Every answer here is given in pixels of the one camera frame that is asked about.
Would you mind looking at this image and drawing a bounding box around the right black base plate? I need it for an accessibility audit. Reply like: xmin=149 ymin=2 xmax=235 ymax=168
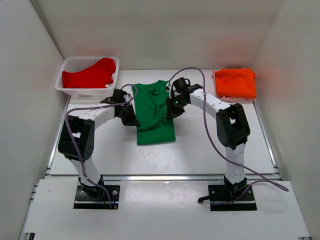
xmin=197 ymin=184 xmax=258 ymax=212

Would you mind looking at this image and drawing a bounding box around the green t shirt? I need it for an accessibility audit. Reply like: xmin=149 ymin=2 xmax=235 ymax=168
xmin=131 ymin=80 xmax=176 ymax=146

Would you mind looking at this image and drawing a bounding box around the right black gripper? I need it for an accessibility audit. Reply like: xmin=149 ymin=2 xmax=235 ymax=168
xmin=166 ymin=96 xmax=189 ymax=122

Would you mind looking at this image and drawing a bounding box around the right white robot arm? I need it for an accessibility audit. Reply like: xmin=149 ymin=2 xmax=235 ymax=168
xmin=165 ymin=77 xmax=251 ymax=200

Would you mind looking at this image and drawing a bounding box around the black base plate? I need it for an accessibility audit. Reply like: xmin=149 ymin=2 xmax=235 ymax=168
xmin=73 ymin=184 xmax=121 ymax=210
xmin=197 ymin=184 xmax=258 ymax=212

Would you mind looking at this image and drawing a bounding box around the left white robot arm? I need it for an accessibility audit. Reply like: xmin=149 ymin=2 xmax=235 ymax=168
xmin=58 ymin=89 xmax=140 ymax=201

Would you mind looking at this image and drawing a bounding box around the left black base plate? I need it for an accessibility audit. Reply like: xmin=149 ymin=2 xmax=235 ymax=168
xmin=73 ymin=184 xmax=121 ymax=210

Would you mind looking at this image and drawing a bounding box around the white plastic basket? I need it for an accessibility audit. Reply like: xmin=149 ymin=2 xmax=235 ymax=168
xmin=55 ymin=56 xmax=120 ymax=96

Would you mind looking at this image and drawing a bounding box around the red t shirt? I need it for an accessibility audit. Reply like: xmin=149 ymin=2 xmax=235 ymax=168
xmin=62 ymin=57 xmax=116 ymax=89

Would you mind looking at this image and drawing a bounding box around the aluminium rail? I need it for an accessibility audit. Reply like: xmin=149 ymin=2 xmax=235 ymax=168
xmin=45 ymin=173 xmax=281 ymax=181

